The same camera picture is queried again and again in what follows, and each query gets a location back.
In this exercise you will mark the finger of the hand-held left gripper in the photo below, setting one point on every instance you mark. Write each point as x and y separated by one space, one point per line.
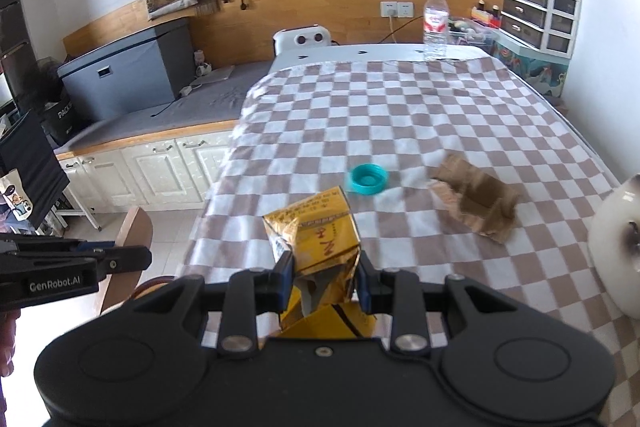
50 246
125 259

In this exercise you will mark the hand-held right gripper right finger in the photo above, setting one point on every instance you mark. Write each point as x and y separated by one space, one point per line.
363 284

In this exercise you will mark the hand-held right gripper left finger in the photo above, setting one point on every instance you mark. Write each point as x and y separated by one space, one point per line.
286 277

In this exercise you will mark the gold snack packet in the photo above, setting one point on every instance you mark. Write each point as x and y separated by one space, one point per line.
325 232

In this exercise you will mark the person's left hand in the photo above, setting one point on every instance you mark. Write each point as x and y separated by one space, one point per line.
7 342

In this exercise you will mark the wooden chair back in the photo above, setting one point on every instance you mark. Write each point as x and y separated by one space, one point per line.
130 232

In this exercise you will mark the round brown bin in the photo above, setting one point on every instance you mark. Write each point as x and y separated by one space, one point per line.
152 285

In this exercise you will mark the cartoon print tote bag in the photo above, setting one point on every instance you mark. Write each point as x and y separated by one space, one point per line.
15 197

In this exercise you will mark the cream cabinet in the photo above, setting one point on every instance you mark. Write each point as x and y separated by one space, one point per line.
150 167

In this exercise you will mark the teal bottle cap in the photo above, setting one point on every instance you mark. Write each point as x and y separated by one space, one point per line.
368 179

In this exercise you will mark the black bag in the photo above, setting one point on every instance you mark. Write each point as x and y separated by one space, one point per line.
57 122

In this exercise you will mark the torn corrugated cardboard piece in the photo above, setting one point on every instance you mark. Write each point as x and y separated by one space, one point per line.
480 202

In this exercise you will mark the white power strip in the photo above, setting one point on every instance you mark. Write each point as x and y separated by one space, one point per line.
185 90

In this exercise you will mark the grey storage box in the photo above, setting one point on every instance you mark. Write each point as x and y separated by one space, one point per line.
125 67

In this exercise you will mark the white mug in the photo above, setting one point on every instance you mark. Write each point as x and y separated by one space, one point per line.
203 70

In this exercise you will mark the black shelf unit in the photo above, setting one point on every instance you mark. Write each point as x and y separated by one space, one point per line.
15 32

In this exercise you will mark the white chair back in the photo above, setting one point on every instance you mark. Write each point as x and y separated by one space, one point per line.
302 41

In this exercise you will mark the white round container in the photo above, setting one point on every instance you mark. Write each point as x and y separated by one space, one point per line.
615 247

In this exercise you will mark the clear water bottle red label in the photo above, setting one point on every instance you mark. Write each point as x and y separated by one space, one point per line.
435 27

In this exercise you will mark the teal printed cloth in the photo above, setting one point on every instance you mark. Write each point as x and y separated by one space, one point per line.
530 69

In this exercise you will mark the clear clutter storage box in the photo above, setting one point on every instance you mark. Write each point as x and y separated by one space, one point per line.
472 27

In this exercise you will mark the white drawer organiser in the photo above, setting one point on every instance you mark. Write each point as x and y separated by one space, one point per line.
537 12

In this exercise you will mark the white wall socket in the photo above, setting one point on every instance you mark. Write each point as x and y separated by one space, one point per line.
406 9
388 9

